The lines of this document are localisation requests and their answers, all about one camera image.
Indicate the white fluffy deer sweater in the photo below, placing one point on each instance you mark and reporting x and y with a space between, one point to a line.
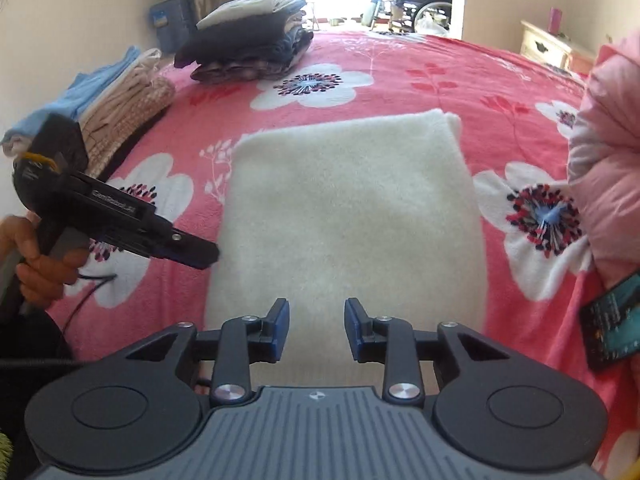
350 220

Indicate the white plastic bag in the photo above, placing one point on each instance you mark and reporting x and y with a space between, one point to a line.
430 24

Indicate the pink cup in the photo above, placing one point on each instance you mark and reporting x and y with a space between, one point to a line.
555 20

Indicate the white folded cloth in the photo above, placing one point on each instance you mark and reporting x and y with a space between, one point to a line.
245 10

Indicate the black cloth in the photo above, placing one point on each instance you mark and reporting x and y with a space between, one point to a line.
40 385

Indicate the pink quilt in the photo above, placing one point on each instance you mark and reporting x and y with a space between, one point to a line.
610 170

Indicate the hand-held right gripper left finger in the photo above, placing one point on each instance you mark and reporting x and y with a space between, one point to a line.
281 327

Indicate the cream nightstand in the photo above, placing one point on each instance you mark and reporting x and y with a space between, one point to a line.
550 50

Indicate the smartphone with lit screen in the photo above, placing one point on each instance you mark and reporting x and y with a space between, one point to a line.
615 325

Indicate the green fluffy garment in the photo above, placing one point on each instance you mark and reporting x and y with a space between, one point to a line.
4 450

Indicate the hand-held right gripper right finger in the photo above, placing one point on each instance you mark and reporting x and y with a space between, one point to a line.
354 332

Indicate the beige folded clothes pile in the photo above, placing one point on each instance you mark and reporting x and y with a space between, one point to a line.
125 105

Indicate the stack of dark folded clothes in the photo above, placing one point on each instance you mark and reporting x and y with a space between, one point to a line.
250 50

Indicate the blue storage box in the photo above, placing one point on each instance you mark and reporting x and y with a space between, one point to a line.
172 22

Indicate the person's left hand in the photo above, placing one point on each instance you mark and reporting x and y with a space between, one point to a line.
40 275

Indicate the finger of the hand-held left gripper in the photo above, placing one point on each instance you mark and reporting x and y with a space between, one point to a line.
192 252

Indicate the light blue folded garment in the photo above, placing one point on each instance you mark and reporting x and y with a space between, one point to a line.
75 95

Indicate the red floral bed sheet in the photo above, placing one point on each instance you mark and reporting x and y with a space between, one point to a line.
425 90

